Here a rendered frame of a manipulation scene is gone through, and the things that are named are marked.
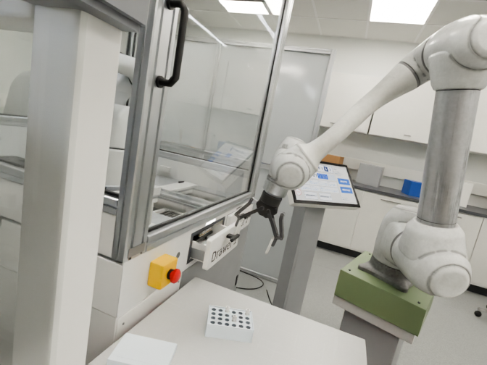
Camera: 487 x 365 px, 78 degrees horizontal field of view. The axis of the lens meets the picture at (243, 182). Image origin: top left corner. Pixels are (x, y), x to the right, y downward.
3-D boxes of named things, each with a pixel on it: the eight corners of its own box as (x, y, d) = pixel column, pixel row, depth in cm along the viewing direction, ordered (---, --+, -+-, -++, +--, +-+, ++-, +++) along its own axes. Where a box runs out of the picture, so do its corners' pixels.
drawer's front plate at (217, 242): (237, 245, 128) (241, 221, 126) (206, 271, 101) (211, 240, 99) (232, 244, 129) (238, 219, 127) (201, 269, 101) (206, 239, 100)
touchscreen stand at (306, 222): (335, 356, 194) (376, 204, 176) (276, 369, 173) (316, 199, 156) (290, 309, 237) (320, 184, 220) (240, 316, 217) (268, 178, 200)
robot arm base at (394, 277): (426, 277, 118) (430, 265, 116) (405, 293, 103) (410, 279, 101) (380, 256, 130) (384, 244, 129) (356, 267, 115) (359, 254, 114)
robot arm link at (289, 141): (266, 170, 112) (265, 177, 100) (282, 131, 109) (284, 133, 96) (293, 182, 112) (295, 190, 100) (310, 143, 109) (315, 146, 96)
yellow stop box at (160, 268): (176, 281, 87) (180, 258, 86) (161, 292, 81) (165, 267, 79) (161, 275, 89) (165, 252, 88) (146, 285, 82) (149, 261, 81)
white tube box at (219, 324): (249, 322, 87) (251, 311, 87) (251, 342, 79) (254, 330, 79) (206, 316, 87) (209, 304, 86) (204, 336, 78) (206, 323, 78)
